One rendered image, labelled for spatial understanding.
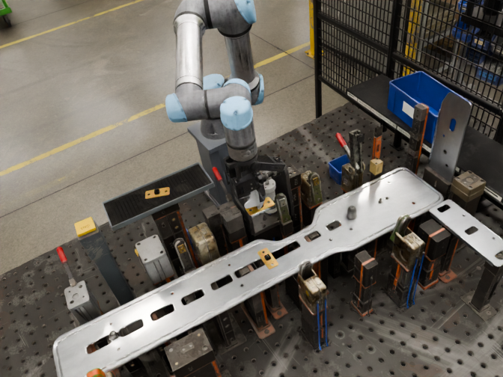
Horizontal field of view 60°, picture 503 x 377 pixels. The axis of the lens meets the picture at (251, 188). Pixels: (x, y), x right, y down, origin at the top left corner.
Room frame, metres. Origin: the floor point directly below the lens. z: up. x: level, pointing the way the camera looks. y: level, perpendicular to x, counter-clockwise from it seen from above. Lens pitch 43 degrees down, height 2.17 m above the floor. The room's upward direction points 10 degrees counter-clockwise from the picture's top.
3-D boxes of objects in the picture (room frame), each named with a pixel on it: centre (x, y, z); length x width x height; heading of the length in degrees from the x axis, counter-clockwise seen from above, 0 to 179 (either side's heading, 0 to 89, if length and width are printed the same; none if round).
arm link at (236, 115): (0.89, 0.01, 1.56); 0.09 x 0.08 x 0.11; 176
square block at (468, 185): (1.04, -0.75, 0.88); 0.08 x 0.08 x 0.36; 21
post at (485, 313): (0.76, -0.73, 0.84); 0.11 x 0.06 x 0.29; 21
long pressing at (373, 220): (0.88, 0.00, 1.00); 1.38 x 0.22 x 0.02; 111
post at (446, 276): (0.93, -0.67, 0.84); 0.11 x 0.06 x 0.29; 21
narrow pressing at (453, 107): (1.15, -0.70, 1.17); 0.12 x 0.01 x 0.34; 21
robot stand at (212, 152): (1.53, 0.09, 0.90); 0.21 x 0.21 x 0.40; 26
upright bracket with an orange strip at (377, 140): (1.24, -0.49, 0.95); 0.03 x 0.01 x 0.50; 111
